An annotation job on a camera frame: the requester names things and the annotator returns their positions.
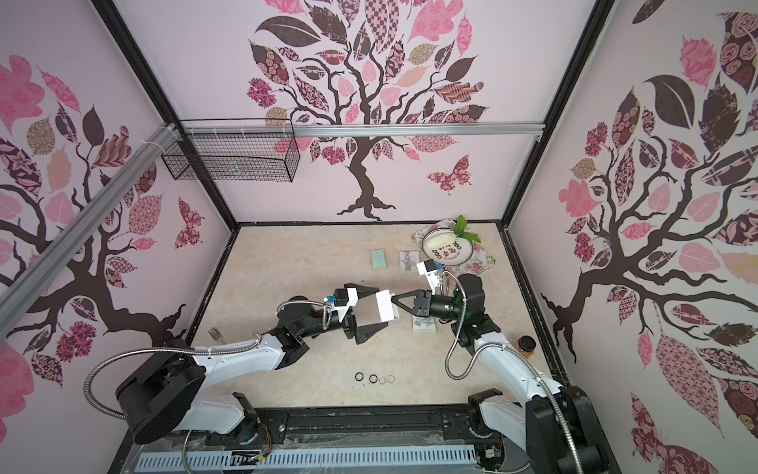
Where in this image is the aluminium rail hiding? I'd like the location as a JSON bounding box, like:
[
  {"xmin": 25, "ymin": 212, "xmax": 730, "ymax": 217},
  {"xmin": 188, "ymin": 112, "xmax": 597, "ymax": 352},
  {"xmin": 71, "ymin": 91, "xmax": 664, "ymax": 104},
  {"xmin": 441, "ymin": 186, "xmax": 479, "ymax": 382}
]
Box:
[
  {"xmin": 1, "ymin": 124, "xmax": 180, "ymax": 339},
  {"xmin": 182, "ymin": 120, "xmax": 546, "ymax": 138}
]

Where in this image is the silver metal fork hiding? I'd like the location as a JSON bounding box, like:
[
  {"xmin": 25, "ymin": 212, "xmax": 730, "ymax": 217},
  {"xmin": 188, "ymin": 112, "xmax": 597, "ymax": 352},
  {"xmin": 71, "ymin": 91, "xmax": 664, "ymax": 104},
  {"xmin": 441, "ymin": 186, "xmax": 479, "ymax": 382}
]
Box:
[{"xmin": 208, "ymin": 327, "xmax": 226, "ymax": 345}]

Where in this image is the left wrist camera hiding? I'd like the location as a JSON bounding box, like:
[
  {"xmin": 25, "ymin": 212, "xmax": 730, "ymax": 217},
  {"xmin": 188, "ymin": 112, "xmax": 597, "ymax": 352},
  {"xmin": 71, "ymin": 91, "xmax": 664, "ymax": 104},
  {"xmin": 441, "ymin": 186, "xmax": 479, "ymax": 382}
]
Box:
[{"xmin": 323, "ymin": 288, "xmax": 358, "ymax": 324}]

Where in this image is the clear plastic ring bag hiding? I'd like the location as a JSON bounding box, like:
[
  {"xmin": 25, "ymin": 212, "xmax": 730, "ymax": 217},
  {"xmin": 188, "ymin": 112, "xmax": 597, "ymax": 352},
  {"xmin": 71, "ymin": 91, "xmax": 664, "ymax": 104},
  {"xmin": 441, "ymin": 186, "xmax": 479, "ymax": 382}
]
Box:
[{"xmin": 399, "ymin": 251, "xmax": 420, "ymax": 272}]

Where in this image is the mint green box lid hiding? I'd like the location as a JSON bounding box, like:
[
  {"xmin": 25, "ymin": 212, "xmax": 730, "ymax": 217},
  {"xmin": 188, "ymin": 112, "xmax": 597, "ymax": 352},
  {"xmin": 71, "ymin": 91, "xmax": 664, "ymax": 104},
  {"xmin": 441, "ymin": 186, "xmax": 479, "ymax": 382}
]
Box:
[{"xmin": 370, "ymin": 249, "xmax": 387, "ymax": 271}]

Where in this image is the white lift-off box base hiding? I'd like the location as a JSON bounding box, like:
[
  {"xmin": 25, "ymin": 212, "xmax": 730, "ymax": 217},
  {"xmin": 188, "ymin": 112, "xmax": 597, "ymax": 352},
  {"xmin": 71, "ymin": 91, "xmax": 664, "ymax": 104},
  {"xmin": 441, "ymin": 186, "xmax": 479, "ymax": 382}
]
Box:
[{"xmin": 412, "ymin": 316, "xmax": 436, "ymax": 334}]

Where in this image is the metal conduit cable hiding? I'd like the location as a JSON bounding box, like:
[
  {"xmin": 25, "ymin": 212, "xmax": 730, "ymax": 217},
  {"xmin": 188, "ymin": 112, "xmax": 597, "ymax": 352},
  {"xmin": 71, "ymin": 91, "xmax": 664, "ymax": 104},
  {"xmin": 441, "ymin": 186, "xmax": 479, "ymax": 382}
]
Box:
[
  {"xmin": 440, "ymin": 269, "xmax": 590, "ymax": 474},
  {"xmin": 82, "ymin": 298, "xmax": 333, "ymax": 423}
]

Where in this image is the white toy radish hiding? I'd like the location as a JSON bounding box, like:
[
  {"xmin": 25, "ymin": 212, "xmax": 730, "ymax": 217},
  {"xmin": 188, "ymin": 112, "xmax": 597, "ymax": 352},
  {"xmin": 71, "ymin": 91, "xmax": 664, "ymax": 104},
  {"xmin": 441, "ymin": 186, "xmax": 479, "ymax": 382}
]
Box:
[{"xmin": 426, "ymin": 215, "xmax": 481, "ymax": 250}]

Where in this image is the white slotted cable duct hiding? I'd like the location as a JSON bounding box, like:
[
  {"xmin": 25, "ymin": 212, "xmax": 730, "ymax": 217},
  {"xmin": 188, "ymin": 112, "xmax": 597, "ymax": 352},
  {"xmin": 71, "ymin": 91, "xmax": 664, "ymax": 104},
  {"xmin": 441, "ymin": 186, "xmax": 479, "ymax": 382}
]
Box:
[{"xmin": 122, "ymin": 444, "xmax": 479, "ymax": 473}]

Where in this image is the brown jar black lid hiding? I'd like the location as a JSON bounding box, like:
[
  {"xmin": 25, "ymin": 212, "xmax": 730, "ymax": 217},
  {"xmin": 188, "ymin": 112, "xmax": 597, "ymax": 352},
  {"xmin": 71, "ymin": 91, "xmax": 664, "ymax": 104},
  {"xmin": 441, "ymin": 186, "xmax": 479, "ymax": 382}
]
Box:
[{"xmin": 516, "ymin": 335, "xmax": 537, "ymax": 357}]

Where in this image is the black wire basket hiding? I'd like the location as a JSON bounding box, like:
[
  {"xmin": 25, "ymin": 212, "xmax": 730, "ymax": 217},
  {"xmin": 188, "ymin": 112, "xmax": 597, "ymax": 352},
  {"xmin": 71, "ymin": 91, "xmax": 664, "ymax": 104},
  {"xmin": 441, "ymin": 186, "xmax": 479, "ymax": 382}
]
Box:
[{"xmin": 161, "ymin": 118, "xmax": 301, "ymax": 183}]

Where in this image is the white round printed plate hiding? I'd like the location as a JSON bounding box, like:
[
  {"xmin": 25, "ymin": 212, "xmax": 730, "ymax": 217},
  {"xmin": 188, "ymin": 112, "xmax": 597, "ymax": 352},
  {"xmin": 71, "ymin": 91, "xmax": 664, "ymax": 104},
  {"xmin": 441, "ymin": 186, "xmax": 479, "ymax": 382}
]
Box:
[{"xmin": 422, "ymin": 227, "xmax": 475, "ymax": 266}]

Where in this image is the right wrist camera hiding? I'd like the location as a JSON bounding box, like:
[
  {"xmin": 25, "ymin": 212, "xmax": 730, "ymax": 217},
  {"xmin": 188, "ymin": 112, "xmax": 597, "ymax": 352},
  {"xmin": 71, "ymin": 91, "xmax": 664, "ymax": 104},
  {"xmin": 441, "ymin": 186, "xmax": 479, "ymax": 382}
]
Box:
[{"xmin": 417, "ymin": 259, "xmax": 443, "ymax": 294}]

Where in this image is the right metal conduit cable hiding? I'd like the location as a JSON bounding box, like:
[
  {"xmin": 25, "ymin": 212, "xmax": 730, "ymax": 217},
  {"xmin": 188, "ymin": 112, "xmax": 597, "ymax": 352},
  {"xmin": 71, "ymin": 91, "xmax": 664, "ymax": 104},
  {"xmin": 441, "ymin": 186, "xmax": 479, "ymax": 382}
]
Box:
[{"xmin": 440, "ymin": 269, "xmax": 590, "ymax": 474}]

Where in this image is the rear aluminium rail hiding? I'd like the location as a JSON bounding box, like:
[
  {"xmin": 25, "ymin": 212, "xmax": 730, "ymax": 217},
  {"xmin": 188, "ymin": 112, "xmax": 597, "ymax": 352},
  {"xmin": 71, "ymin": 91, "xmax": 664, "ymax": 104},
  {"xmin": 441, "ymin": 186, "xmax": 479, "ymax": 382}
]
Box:
[{"xmin": 182, "ymin": 120, "xmax": 546, "ymax": 138}]

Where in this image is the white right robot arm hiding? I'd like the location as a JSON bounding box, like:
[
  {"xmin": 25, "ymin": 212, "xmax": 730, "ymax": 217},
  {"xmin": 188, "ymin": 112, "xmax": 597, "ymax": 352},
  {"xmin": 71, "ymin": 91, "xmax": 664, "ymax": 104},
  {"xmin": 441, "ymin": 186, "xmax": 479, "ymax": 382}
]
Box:
[{"xmin": 390, "ymin": 272, "xmax": 617, "ymax": 473}]

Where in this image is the left metal conduit cable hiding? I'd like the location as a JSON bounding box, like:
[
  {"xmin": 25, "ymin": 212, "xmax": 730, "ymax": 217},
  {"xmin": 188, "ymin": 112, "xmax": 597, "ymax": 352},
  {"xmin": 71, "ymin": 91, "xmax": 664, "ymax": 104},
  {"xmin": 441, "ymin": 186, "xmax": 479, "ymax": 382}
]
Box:
[{"xmin": 82, "ymin": 298, "xmax": 333, "ymax": 423}]

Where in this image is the left aluminium rail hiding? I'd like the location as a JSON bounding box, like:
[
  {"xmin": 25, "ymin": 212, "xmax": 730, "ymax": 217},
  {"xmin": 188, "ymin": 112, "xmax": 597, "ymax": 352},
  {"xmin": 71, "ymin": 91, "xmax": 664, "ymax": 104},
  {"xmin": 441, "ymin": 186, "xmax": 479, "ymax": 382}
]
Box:
[{"xmin": 1, "ymin": 124, "xmax": 180, "ymax": 339}]

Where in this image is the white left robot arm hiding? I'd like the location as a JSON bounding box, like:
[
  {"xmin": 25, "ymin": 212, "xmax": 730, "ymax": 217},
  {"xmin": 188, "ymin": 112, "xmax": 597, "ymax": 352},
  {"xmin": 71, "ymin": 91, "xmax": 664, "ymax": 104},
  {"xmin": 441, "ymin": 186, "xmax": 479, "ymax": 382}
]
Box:
[{"xmin": 116, "ymin": 284, "xmax": 395, "ymax": 444}]

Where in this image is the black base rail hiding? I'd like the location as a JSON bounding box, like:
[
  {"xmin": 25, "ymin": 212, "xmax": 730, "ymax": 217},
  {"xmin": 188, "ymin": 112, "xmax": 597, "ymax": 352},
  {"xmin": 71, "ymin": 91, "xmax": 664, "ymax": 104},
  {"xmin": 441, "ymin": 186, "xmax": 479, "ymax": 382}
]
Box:
[{"xmin": 205, "ymin": 403, "xmax": 526, "ymax": 448}]

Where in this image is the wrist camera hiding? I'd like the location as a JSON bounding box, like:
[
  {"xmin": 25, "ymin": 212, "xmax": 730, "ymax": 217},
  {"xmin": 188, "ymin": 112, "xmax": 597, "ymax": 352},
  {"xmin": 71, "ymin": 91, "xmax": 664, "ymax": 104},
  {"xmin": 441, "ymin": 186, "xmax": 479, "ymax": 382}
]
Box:
[
  {"xmin": 323, "ymin": 288, "xmax": 358, "ymax": 324},
  {"xmin": 417, "ymin": 259, "xmax": 443, "ymax": 294}
]

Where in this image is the black corner frame post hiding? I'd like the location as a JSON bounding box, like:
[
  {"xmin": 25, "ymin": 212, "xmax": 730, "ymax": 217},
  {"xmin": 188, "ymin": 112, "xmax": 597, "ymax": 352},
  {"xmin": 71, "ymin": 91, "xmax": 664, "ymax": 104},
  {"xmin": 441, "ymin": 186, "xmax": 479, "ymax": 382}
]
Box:
[{"xmin": 499, "ymin": 0, "xmax": 617, "ymax": 228}]

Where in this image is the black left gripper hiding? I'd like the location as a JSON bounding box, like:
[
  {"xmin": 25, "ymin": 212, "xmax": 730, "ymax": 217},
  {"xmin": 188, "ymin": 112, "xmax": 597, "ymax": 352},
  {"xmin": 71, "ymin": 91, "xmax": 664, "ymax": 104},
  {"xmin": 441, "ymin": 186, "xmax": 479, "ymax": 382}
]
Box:
[{"xmin": 301, "ymin": 283, "xmax": 389, "ymax": 344}]

